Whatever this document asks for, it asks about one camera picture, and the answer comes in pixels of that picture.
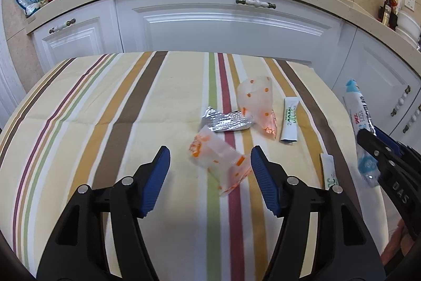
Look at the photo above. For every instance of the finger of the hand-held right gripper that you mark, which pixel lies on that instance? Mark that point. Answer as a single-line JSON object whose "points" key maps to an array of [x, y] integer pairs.
{"points": [[391, 140], [378, 154]]}

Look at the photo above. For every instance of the white wall socket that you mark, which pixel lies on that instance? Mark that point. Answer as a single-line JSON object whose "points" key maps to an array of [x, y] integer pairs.
{"points": [[410, 2]]}

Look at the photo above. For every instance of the orange-dotted clear plastic wrapper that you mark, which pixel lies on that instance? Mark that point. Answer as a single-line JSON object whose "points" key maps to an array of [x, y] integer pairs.
{"points": [[217, 157], [256, 100]]}

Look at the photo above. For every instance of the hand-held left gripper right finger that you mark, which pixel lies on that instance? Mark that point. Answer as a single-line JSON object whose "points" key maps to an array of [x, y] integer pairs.
{"points": [[266, 182]]}

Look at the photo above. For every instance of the white-green sachet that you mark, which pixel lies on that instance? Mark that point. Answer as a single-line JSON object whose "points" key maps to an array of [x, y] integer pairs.
{"points": [[330, 170], [290, 119]]}

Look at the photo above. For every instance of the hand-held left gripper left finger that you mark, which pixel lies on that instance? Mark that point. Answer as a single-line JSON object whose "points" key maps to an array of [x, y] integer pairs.
{"points": [[154, 182]]}

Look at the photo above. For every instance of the small white cabinet door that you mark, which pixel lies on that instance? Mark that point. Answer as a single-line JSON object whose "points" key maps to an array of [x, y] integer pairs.
{"points": [[82, 44]]}

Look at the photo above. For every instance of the white lidded container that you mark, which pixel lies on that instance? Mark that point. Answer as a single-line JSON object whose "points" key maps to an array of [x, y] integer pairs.
{"points": [[409, 32], [409, 19]]}

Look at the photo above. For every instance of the dark glass oil bottle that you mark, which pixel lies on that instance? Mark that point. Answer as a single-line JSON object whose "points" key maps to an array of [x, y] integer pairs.
{"points": [[386, 9]]}

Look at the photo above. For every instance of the striped tablecloth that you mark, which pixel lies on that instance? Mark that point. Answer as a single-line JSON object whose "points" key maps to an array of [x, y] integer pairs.
{"points": [[98, 96]]}

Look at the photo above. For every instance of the white cabinet drawer front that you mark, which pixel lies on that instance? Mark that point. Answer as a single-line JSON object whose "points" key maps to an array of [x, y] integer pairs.
{"points": [[197, 27]]}

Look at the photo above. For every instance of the crumpled silver foil wrapper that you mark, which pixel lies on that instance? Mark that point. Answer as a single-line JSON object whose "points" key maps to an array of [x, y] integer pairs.
{"points": [[227, 123]]}

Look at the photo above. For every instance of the person's right hand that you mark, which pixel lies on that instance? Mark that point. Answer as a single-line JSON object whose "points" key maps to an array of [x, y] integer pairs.
{"points": [[393, 248]]}

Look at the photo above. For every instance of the long white-blue snack packet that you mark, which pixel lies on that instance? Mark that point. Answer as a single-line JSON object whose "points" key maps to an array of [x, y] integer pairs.
{"points": [[358, 116]]}

